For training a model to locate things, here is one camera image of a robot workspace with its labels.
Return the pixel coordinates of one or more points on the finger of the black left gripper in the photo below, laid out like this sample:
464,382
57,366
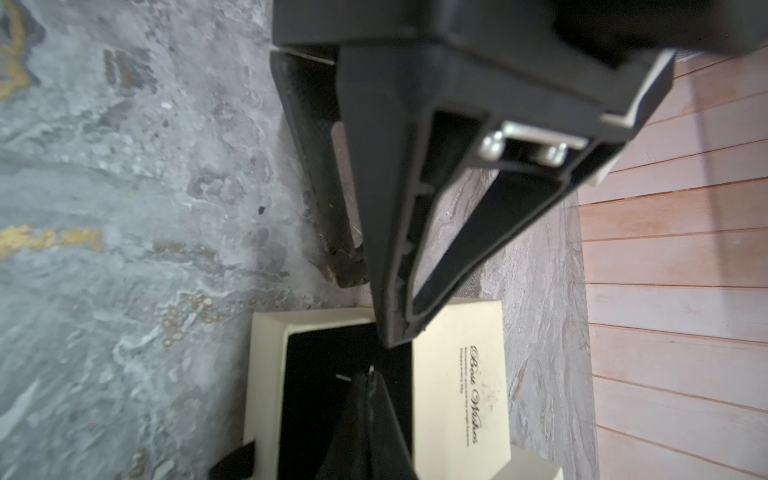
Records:
306,88

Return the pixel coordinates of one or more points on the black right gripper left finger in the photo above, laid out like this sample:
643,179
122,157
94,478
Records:
347,455

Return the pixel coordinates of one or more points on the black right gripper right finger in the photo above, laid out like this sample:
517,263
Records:
388,454

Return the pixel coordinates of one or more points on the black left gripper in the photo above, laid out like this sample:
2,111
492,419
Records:
430,89

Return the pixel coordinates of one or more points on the cream drawer jewelry box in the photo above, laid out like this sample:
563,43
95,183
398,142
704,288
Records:
325,399

